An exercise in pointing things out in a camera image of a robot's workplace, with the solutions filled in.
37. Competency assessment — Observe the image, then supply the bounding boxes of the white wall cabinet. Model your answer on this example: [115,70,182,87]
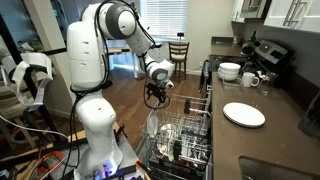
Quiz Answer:
[263,0,320,34]

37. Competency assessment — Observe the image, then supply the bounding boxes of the yellow wooden board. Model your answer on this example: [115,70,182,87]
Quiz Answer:
[67,121,121,144]

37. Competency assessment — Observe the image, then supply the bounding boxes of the black steel stove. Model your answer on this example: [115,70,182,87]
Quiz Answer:
[199,39,296,101]

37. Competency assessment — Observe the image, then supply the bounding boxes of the white mug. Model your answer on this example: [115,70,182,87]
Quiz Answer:
[241,71,261,88]

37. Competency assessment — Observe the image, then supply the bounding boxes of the white bowl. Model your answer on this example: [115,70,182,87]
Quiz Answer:
[218,72,240,83]
[218,62,242,73]
[218,68,241,78]

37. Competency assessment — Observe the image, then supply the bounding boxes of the clear glass container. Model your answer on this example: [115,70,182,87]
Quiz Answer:
[221,78,244,94]

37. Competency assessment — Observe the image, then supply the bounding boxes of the white plate standing upright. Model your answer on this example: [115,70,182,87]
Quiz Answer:
[146,109,160,138]

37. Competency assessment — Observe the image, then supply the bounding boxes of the wire dishwasher rack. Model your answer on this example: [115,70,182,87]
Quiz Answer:
[140,93,213,168]

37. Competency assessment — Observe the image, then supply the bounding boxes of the kitchen sink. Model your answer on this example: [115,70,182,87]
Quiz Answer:
[238,155,320,180]

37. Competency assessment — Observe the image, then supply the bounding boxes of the steel bowl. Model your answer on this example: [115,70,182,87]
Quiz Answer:
[156,123,179,161]

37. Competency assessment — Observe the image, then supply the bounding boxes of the white cable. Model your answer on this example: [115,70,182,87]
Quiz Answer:
[0,114,70,140]

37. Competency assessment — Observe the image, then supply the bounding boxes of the orange handled tool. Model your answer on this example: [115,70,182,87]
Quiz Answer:
[134,159,147,172]

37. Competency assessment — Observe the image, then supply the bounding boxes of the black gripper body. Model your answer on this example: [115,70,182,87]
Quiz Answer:
[145,82,168,99]

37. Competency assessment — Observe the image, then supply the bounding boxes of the wooden chair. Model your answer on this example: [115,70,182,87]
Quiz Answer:
[168,41,190,84]

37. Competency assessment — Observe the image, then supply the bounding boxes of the grey robot table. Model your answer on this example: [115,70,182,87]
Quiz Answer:
[59,133,148,180]

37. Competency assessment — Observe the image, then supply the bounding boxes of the white dinner plate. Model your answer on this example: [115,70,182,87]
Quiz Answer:
[222,101,267,127]
[222,112,267,129]

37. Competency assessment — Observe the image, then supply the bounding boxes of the white window blinds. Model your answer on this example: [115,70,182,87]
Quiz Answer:
[139,0,189,42]

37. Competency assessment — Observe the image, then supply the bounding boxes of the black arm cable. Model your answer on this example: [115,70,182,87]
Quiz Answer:
[61,0,158,180]

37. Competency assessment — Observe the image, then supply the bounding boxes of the dark round kettle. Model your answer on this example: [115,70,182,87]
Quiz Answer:
[240,40,257,57]

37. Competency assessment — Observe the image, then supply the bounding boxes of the white straps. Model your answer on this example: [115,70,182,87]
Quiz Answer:
[0,52,54,111]

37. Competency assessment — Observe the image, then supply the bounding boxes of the orange cable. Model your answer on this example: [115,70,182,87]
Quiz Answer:
[36,150,65,174]

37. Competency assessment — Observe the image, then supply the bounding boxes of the clear glass jar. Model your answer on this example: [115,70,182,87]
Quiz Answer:
[258,71,276,97]

